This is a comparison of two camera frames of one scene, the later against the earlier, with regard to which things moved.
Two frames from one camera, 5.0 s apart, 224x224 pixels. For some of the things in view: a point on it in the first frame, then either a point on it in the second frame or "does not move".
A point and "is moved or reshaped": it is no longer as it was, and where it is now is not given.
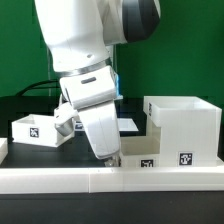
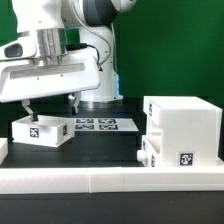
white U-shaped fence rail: (62, 180) does not move
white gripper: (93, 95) → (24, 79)
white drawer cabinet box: (189, 127) does not move
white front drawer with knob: (140, 151) is moved or reshaped
